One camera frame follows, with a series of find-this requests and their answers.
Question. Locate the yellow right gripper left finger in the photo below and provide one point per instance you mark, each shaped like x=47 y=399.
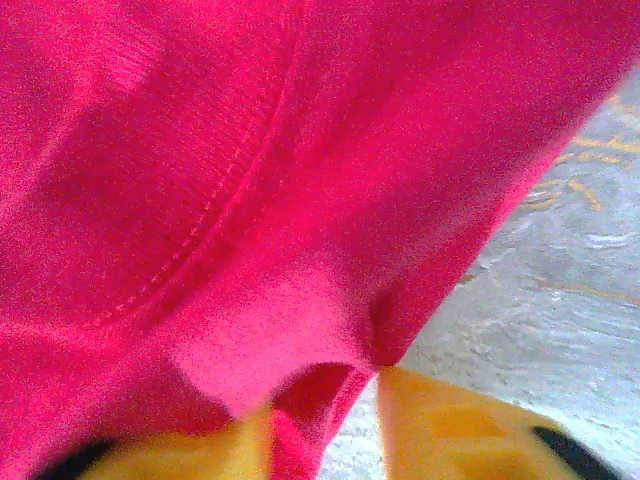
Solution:
x=190 y=457

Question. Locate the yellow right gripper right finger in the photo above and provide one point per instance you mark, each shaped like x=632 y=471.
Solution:
x=460 y=430

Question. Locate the red t-shirt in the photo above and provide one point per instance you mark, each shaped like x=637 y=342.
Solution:
x=250 y=175

